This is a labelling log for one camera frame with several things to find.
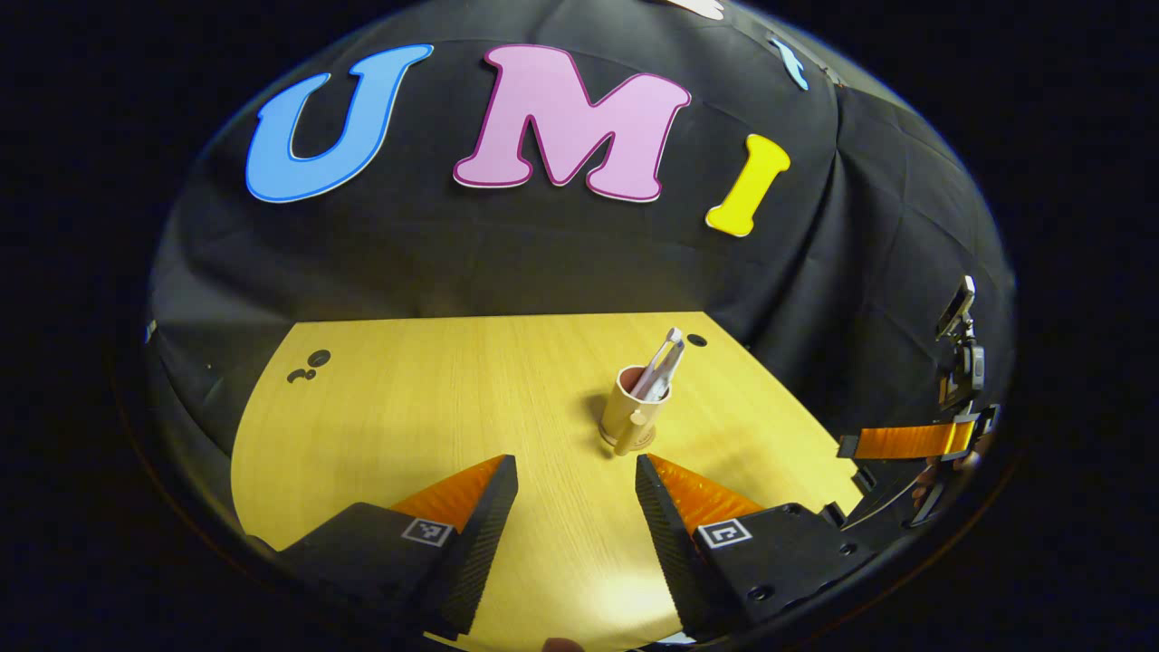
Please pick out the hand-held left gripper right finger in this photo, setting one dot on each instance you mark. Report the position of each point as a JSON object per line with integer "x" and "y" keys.
{"x": 670, "y": 543}

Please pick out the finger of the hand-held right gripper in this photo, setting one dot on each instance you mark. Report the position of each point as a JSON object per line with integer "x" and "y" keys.
{"x": 905, "y": 441}

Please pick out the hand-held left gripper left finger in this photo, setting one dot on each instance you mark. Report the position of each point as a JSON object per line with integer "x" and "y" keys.
{"x": 480, "y": 543}

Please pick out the beige cup with pink inside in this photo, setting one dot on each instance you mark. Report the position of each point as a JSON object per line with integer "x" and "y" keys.
{"x": 620, "y": 407}

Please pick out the white toothpaste tube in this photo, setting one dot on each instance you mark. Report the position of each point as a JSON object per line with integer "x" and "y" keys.
{"x": 661, "y": 376}

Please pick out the pale pink toothbrush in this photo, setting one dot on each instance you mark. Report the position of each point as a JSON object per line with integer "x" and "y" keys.
{"x": 673, "y": 337}

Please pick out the wooden desktop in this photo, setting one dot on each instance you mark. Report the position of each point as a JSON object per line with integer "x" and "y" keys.
{"x": 453, "y": 389}

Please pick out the black backdrop cloth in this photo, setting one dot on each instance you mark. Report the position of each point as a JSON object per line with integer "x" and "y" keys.
{"x": 543, "y": 254}

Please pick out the small silver clip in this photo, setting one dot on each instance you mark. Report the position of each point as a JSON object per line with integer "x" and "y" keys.
{"x": 149, "y": 331}

